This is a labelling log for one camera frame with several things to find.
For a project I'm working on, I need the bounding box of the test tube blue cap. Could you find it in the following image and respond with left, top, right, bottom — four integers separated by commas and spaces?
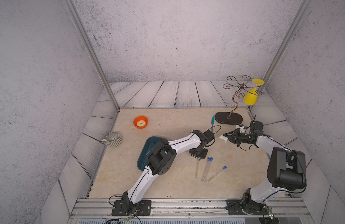
195, 159, 200, 179
201, 157, 213, 182
206, 166, 227, 183

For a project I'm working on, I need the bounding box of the yellow plastic goblet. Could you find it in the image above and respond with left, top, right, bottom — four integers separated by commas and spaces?
243, 78, 265, 105

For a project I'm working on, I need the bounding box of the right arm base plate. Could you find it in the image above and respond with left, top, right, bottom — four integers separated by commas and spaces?
225, 199, 267, 215

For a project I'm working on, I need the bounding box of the teal pen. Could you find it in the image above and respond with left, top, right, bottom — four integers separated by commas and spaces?
210, 116, 215, 132

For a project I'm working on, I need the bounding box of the aluminium front rail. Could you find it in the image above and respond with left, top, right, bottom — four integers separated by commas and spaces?
68, 197, 314, 224

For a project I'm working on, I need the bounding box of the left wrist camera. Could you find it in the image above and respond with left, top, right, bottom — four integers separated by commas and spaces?
200, 129, 215, 147

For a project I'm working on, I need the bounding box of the black metal cup stand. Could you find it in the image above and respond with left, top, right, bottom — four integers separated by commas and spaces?
215, 75, 255, 125

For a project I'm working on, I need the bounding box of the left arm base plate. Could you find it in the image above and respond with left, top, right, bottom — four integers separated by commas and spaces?
111, 200, 152, 216

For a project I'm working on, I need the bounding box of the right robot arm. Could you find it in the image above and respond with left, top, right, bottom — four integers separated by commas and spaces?
223, 129, 307, 214

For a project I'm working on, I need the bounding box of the orange bowl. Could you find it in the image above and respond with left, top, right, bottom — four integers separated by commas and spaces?
133, 116, 149, 129

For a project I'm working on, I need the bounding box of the teal plastic tray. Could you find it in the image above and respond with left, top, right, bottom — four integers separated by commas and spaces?
137, 136, 167, 171

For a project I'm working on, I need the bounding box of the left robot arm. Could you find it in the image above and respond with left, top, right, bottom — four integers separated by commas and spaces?
121, 130, 215, 213

